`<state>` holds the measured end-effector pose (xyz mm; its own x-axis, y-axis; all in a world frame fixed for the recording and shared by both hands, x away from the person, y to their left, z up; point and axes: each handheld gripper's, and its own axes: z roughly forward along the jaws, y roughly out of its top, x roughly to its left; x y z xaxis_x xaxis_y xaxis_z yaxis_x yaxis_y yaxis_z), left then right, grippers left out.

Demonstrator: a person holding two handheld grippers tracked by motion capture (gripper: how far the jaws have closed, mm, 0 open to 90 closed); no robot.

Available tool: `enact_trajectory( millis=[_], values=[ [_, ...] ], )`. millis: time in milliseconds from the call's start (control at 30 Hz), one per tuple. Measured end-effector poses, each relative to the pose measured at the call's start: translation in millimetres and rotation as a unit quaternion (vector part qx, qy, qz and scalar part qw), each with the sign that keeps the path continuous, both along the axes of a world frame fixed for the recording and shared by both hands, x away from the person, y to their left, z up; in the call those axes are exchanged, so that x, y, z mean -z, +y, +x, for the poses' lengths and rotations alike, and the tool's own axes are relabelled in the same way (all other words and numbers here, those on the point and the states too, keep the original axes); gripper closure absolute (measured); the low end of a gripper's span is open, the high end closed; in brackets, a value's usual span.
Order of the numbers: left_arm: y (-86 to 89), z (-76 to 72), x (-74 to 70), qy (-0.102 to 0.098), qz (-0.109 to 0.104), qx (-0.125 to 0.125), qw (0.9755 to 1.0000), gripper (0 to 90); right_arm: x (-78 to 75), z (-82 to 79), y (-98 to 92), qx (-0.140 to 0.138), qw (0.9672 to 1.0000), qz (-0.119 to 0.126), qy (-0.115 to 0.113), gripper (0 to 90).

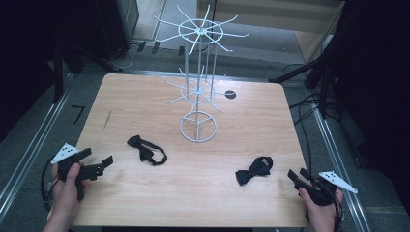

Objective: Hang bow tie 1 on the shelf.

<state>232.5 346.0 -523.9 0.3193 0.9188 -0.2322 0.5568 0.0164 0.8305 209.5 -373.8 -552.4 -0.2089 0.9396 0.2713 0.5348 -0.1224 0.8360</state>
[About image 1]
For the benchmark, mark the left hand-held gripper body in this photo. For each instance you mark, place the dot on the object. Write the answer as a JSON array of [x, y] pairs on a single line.
[[88, 171]]

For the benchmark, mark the black metal stand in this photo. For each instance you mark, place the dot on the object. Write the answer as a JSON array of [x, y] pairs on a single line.
[[309, 69], [80, 59]]

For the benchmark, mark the dark cabinet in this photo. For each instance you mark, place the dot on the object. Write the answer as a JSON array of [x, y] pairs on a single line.
[[121, 25]]

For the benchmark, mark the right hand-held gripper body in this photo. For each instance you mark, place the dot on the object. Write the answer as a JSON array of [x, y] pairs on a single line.
[[317, 191]]

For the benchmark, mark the black bow tie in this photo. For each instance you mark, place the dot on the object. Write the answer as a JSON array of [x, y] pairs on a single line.
[[254, 170], [144, 151]]

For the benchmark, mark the person's left hand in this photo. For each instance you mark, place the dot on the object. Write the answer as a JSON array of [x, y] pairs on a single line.
[[66, 193]]

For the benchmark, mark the aluminium floor rail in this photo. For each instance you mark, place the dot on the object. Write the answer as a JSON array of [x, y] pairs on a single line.
[[341, 174], [29, 154]]

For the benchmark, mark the person's right hand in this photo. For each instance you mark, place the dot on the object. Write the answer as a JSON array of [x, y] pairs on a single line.
[[322, 214]]

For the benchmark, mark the dark round table grommet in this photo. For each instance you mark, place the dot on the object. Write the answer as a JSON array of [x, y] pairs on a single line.
[[230, 94]]

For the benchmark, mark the light wooden furniture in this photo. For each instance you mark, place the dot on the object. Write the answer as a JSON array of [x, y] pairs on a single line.
[[290, 19]]

